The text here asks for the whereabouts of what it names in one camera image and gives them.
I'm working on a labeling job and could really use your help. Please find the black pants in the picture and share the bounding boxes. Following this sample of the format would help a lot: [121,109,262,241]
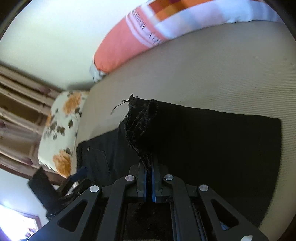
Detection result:
[76,96,282,226]

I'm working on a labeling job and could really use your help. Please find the long patchwork bolster pillow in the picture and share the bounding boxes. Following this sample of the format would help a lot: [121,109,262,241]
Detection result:
[90,1,283,82]

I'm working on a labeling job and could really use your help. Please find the floral pillow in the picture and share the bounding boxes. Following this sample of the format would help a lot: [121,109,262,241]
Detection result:
[38,91,89,178]

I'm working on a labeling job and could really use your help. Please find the brown curtain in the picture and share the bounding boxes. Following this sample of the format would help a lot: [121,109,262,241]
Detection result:
[1,64,60,179]

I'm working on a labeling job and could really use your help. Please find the beige mattress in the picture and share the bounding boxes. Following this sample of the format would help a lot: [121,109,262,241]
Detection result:
[76,21,295,240]

